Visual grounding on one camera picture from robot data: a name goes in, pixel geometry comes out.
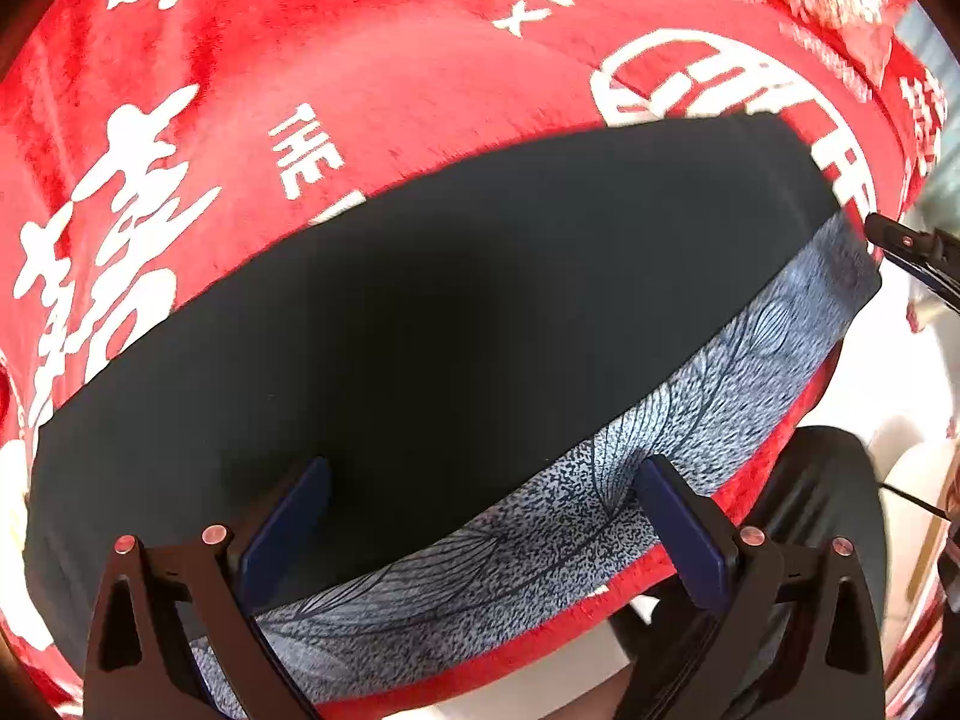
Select black pants with patterned waistband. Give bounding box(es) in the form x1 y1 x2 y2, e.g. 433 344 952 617
26 114 880 704

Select red blanket with white characters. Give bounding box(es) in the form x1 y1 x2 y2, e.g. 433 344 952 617
2 0 947 718

